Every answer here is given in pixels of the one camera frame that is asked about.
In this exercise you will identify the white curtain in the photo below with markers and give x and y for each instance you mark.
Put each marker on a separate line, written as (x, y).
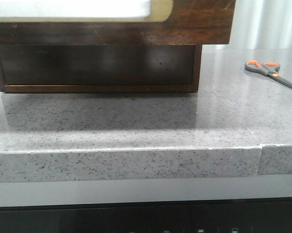
(261, 24)

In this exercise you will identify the dark wooden drawer cabinet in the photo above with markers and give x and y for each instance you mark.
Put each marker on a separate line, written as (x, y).
(193, 87)

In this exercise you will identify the orange grey scissors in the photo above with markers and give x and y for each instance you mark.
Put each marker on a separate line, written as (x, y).
(268, 69)

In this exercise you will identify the black appliance control panel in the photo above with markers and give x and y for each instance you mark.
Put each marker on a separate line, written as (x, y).
(211, 216)

